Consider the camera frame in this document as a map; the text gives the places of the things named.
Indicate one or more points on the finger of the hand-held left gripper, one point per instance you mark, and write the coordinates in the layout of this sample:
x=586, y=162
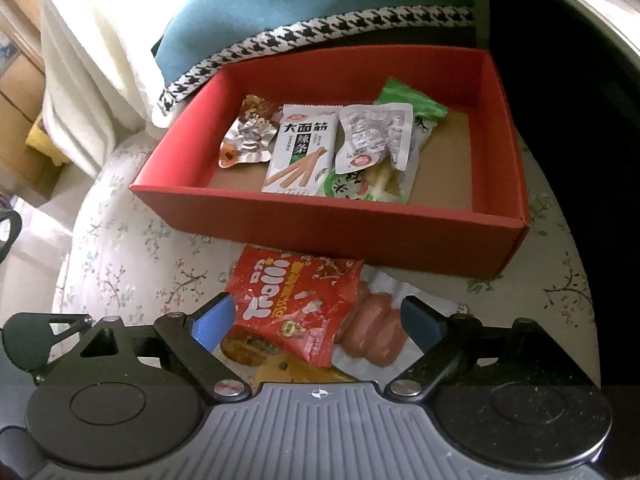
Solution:
x=20, y=340

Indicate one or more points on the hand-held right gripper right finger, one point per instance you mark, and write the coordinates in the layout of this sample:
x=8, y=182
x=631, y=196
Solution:
x=420, y=320

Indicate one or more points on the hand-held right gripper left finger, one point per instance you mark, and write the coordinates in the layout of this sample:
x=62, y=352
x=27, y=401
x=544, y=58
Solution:
x=212, y=322

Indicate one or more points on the small brown snack packet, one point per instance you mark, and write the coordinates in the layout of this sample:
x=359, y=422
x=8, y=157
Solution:
x=245, y=350

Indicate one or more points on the clear sausage packet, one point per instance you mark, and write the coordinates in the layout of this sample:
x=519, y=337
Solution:
x=370, y=330

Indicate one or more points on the red cartoon-print snack packet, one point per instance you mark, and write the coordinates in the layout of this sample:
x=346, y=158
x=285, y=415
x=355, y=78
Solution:
x=285, y=300

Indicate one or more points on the orange-yellow snack packet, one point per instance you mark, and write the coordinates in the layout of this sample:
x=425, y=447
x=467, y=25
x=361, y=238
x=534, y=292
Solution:
x=295, y=372

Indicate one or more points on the red cardboard box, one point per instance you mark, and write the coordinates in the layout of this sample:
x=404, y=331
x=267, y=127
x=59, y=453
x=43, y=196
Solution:
x=350, y=230

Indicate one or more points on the white stick-print snack packet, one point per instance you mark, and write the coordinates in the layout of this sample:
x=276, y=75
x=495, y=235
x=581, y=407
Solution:
x=300, y=150

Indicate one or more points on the silver brown snack packet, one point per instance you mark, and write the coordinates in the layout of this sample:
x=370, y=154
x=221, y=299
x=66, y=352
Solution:
x=250, y=130

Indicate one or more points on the green clear snack packet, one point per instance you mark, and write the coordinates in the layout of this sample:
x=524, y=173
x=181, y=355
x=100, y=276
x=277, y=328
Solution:
x=410, y=102

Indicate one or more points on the floral tablecloth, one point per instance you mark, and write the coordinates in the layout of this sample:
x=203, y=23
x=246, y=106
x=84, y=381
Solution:
x=150, y=260

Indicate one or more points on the dark curved object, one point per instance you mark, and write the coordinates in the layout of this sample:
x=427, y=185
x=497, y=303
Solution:
x=12, y=225

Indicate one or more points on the yellow object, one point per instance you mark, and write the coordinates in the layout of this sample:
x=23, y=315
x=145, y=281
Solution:
x=47, y=140

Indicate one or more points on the dark table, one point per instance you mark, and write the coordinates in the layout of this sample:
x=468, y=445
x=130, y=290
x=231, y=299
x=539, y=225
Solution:
x=575, y=160

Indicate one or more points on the brown cardboard box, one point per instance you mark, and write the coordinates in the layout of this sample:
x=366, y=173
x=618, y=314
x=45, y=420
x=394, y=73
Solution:
x=20, y=85

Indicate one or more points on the white blanket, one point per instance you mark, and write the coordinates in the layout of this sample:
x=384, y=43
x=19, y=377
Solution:
x=100, y=60

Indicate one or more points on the teal houndstooth-trimmed cushion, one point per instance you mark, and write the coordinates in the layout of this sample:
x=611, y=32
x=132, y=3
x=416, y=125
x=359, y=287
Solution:
x=300, y=0

